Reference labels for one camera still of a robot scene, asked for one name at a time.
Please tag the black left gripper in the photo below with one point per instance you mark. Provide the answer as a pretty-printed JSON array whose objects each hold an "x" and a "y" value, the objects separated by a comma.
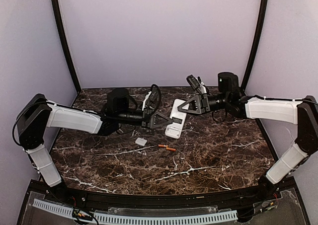
[{"x": 145, "y": 120}]

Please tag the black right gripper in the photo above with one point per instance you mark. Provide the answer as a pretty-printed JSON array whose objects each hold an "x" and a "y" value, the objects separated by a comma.
[{"x": 204, "y": 104}]

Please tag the white red remote control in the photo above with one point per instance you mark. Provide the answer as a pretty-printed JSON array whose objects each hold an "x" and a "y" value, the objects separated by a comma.
[{"x": 174, "y": 130}]

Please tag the white battery cover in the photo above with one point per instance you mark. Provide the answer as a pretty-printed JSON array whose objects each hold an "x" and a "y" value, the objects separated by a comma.
[{"x": 140, "y": 141}]

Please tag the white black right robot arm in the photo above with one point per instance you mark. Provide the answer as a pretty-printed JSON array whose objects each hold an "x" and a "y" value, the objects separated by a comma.
[{"x": 292, "y": 120}]

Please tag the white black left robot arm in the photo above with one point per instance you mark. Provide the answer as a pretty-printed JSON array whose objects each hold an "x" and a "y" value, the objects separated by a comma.
[{"x": 120, "y": 109}]

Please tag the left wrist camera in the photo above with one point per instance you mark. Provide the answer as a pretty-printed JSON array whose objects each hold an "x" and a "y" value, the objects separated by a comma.
[{"x": 153, "y": 98}]

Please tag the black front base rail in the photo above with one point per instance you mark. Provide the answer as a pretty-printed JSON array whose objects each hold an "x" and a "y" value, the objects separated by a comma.
[{"x": 231, "y": 199}]

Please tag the white slotted cable duct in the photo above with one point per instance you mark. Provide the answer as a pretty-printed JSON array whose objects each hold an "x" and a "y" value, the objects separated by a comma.
[{"x": 125, "y": 216}]

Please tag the black right frame post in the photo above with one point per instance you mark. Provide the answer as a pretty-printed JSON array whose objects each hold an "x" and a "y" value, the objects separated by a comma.
[{"x": 255, "y": 44}]

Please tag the black frame post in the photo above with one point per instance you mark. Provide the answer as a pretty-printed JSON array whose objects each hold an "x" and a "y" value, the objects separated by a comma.
[
  {"x": 255, "y": 44},
  {"x": 64, "y": 44}
]

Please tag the black left frame post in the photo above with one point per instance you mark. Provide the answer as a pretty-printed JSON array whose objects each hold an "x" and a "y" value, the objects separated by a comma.
[{"x": 64, "y": 44}]

